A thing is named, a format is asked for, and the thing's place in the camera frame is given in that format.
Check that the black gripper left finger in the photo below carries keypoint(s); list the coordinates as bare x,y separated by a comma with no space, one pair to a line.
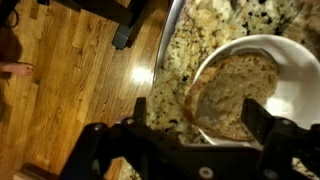
140,110

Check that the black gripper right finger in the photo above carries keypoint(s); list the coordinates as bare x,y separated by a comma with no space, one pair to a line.
258,118

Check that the brown crusted bread slice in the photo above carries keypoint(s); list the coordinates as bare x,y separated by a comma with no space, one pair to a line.
233,93

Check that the white ceramic bowl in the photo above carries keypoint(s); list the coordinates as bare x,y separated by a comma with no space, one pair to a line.
300,83

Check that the bare human foot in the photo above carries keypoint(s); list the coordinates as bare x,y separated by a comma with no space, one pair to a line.
20,68

